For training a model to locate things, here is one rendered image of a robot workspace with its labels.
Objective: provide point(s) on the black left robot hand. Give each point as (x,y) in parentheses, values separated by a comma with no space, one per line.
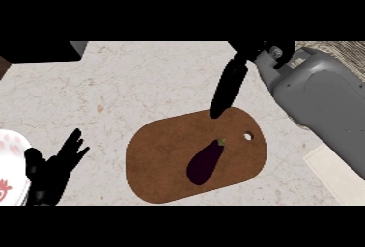
(47,173)

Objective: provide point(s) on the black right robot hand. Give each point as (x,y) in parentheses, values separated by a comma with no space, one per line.
(229,83)

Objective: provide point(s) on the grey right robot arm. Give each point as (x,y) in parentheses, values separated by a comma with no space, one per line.
(322,103)

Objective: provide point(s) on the brown wooden cutting board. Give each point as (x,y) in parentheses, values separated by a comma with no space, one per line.
(199,157)

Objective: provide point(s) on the dark purple eggplant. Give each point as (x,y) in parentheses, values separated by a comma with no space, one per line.
(205,162)

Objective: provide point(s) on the cream flat board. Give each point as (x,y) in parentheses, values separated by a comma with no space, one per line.
(340,175)

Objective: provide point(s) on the white plate with red pattern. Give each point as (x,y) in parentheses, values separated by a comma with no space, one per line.
(10,167)

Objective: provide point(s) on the dark brown cabinet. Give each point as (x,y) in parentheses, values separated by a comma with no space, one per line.
(3,67)

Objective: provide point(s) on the black appliance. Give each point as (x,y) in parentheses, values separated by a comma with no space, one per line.
(37,51)

